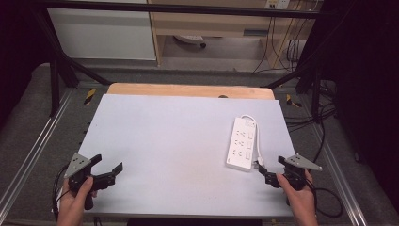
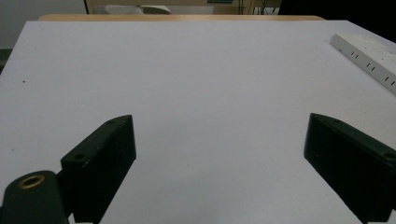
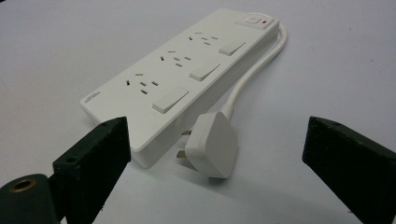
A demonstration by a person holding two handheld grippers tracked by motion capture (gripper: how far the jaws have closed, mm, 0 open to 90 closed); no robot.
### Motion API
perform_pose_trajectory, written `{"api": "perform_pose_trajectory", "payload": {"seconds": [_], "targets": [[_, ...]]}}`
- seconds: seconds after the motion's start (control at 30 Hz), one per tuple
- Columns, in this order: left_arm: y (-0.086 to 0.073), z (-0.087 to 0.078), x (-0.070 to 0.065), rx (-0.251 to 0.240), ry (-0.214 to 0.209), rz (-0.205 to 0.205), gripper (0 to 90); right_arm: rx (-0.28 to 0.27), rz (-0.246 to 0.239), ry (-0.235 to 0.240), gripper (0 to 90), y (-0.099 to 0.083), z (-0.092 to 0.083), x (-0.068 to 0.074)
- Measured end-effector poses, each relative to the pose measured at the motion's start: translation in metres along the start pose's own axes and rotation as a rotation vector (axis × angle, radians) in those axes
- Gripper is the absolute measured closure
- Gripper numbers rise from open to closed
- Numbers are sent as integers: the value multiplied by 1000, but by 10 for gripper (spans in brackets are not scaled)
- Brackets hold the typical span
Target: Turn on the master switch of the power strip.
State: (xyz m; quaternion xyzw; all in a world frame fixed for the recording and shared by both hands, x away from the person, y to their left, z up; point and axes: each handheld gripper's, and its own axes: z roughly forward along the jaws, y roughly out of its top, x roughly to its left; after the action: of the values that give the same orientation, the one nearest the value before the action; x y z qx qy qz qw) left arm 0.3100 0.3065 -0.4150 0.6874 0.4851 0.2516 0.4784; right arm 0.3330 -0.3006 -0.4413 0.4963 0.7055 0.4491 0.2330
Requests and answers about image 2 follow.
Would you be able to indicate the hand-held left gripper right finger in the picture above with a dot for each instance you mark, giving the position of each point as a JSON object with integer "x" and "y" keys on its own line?
{"x": 348, "y": 161}

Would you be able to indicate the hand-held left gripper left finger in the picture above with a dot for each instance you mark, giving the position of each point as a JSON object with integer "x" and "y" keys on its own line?
{"x": 102, "y": 161}

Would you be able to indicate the white power strip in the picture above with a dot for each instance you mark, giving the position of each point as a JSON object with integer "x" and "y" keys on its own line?
{"x": 370, "y": 59}

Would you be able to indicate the grey chair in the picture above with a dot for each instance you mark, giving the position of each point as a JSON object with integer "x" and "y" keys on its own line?
{"x": 140, "y": 10}

